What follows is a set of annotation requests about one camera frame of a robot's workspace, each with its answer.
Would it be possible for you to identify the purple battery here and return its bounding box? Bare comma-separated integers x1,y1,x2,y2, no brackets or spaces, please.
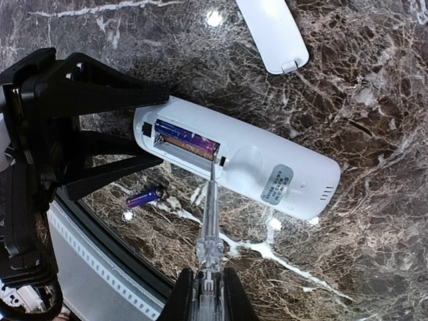
126,187,164,208

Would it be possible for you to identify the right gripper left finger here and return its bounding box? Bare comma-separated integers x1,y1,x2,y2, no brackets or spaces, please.
159,268,194,321

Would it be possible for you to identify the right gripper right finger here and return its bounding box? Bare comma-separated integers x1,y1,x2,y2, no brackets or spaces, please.
223,267,259,321

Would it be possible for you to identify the clear handle screwdriver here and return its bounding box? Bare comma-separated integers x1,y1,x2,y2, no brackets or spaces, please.
190,154,224,320

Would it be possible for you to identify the white remote control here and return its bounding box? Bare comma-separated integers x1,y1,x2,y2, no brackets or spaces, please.
133,97,340,220

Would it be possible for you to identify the blue battery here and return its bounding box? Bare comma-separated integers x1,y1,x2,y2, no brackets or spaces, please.
154,119,220,153

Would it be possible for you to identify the white slotted cable duct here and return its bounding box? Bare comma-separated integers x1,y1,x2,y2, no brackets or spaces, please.
47,209,164,320

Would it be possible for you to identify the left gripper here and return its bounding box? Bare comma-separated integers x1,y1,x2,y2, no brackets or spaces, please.
1,47,169,201

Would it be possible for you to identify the white battery cover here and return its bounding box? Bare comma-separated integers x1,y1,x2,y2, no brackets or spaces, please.
236,0,309,75

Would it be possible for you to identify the black front rail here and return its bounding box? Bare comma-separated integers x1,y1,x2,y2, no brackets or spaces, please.
55,191,174,303

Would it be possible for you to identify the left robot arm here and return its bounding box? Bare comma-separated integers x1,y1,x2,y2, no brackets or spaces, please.
1,47,169,320

